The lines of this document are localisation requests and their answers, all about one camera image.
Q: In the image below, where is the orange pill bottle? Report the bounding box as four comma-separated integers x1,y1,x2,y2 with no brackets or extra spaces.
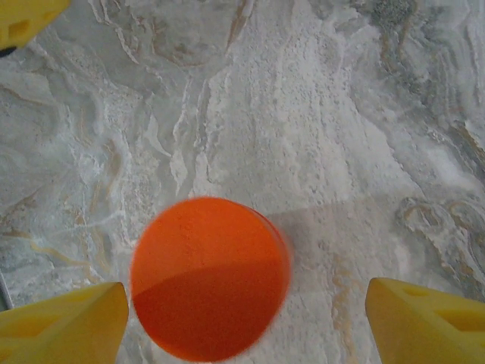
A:
130,196,293,364

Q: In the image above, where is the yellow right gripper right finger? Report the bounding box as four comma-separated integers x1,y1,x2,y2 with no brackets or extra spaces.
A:
365,277,485,364

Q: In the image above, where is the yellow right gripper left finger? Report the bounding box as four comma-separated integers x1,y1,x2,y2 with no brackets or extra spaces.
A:
0,281,130,364

